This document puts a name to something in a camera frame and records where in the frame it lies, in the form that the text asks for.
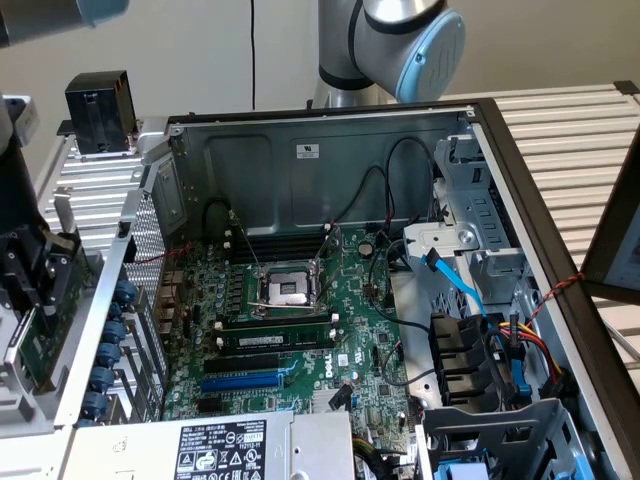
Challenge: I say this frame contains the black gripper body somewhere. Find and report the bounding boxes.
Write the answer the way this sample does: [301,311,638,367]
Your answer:
[0,143,50,242]

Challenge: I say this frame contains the green GPU with black shroud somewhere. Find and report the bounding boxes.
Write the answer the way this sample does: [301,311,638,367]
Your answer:
[2,239,99,399]

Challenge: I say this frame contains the black CPU cooler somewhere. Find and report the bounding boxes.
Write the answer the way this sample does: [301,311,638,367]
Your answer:
[63,69,142,162]

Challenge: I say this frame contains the grey parts rack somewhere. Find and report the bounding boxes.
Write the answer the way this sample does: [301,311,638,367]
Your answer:
[0,294,69,444]

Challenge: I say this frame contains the thin metal locking lever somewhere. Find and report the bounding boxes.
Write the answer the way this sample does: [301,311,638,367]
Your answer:
[247,298,325,312]
[229,209,264,274]

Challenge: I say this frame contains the grey power supply with label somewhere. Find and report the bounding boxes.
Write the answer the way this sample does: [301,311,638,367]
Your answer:
[58,409,357,480]

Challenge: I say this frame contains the long black expansion slot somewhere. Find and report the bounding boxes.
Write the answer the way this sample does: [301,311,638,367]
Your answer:
[202,354,281,375]

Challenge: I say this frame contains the blue expansion slot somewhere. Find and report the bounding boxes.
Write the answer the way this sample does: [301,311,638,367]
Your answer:
[200,371,287,395]

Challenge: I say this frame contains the black RAM slot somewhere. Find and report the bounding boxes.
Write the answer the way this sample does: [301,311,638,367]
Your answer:
[227,230,331,242]
[227,247,326,257]
[214,317,342,332]
[227,239,329,250]
[224,310,331,321]
[234,253,321,264]

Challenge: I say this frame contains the CPU socket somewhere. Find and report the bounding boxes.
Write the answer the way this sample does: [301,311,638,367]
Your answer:
[252,260,327,320]

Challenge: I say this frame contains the black RAM stick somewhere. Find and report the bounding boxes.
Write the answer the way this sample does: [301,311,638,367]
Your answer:
[218,323,339,357]

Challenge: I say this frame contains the metal socket cover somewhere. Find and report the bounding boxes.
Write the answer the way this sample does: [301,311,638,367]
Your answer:
[312,224,348,307]

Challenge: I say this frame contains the silver chipset heatsink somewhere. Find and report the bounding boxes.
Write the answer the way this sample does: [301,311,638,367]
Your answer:
[310,387,352,414]

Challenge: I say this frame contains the open grey PC case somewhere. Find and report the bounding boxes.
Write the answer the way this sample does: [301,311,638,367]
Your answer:
[52,97,640,480]

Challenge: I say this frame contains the green motherboard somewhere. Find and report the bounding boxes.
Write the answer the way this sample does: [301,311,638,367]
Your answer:
[153,224,426,451]

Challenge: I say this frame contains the black plastic fan shroud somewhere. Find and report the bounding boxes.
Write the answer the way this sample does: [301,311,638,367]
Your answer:
[428,311,502,408]

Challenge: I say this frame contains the grey metal disk bay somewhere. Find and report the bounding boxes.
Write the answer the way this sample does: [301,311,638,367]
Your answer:
[432,133,535,301]

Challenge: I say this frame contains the blue plastic disk tray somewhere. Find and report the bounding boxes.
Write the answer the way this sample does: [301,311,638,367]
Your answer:
[433,460,490,480]

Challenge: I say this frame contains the grey perforated disk cage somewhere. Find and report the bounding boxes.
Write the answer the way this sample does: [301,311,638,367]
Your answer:
[416,398,590,480]

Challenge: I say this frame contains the blue plastic latch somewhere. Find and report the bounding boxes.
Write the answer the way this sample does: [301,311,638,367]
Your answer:
[508,310,532,397]

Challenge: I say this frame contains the dark framed screen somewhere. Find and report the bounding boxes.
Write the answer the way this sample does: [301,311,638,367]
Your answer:
[581,149,640,306]

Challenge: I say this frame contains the white rod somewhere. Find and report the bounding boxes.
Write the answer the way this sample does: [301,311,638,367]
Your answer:
[597,319,640,362]

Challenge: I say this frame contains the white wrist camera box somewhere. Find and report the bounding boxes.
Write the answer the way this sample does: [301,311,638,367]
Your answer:
[0,94,40,147]

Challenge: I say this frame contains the thin red wire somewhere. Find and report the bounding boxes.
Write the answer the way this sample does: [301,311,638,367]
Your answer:
[133,241,195,304]

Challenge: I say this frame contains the small black looped wire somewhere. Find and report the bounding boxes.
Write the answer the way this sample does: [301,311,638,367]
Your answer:
[202,198,235,232]

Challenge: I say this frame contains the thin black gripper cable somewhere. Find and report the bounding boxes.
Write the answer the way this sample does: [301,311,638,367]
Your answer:
[248,0,257,112]

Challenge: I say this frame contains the thin black arched wire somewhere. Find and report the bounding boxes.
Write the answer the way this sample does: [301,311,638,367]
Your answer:
[329,166,390,227]

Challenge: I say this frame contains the thick black cable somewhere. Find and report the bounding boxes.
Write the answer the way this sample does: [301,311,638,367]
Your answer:
[386,136,435,237]

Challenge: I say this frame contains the black wire across board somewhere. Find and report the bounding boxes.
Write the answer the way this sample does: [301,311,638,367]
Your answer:
[368,287,435,335]

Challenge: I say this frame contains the silver disk bay bracket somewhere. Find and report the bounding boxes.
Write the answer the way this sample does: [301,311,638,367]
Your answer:
[401,221,482,265]

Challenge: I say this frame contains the blue flat disk wire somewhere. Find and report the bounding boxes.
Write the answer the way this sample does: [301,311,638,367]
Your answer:
[421,251,490,320]

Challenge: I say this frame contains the yellow red wire bundle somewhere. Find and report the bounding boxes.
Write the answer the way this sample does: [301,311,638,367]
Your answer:
[492,319,569,389]

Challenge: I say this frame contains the red black twisted wire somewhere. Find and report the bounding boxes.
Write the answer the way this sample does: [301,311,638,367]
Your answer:
[528,271,587,324]

